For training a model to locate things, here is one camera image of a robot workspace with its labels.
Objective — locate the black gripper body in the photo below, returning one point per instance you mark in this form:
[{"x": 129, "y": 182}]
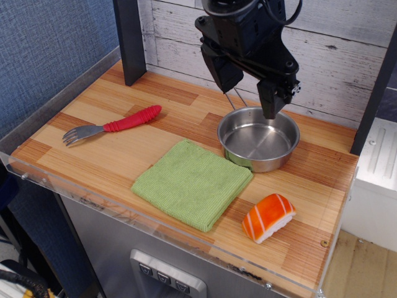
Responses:
[{"x": 251, "y": 37}]

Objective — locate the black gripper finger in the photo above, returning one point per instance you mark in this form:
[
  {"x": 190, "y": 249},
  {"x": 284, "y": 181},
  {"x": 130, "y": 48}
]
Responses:
[
  {"x": 276, "y": 92},
  {"x": 225, "y": 74}
]

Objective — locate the green cloth napkin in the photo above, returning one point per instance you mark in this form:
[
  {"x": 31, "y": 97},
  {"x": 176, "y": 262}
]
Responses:
[{"x": 192, "y": 185}]

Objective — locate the red-handled metal fork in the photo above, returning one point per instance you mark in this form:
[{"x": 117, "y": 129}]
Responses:
[{"x": 78, "y": 133}]

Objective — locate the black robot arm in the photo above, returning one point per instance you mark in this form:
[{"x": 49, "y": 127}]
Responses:
[{"x": 241, "y": 37}]

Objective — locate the stainless steel pan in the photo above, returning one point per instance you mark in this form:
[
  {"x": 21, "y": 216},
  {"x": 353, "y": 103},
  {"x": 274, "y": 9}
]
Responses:
[{"x": 256, "y": 143}]

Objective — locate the salmon nigiri sushi toy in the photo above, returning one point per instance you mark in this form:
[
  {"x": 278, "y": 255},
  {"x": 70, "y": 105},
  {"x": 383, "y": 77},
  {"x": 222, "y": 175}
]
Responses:
[{"x": 267, "y": 217}]

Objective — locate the white appliance at right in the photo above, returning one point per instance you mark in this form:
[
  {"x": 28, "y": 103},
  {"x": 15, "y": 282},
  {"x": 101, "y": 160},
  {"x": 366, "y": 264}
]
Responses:
[{"x": 370, "y": 212}]

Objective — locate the clear acrylic front guard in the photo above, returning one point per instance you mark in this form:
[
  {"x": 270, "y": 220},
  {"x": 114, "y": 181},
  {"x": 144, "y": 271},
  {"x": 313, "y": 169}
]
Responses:
[{"x": 45, "y": 218}]

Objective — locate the stainless steel cabinet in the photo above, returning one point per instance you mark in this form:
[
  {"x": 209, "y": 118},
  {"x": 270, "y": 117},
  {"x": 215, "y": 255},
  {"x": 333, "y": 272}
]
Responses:
[{"x": 108, "y": 242}]

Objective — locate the silver dispenser button panel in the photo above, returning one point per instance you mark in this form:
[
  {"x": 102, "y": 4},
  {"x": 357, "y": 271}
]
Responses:
[{"x": 160, "y": 279}]

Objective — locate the yellow and black object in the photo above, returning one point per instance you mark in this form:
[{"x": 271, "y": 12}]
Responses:
[{"x": 15, "y": 285}]

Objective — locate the black right frame post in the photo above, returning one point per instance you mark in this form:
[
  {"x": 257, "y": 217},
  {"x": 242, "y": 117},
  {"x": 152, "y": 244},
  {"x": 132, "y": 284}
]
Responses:
[{"x": 375, "y": 98}]

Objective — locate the black frame post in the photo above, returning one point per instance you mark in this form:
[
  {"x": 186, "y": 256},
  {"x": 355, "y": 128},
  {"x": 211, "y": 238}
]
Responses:
[
  {"x": 375, "y": 98},
  {"x": 130, "y": 39}
]

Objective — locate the black left frame post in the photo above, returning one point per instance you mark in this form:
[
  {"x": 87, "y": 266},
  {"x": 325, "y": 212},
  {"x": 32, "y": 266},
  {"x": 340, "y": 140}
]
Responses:
[{"x": 130, "y": 39}]

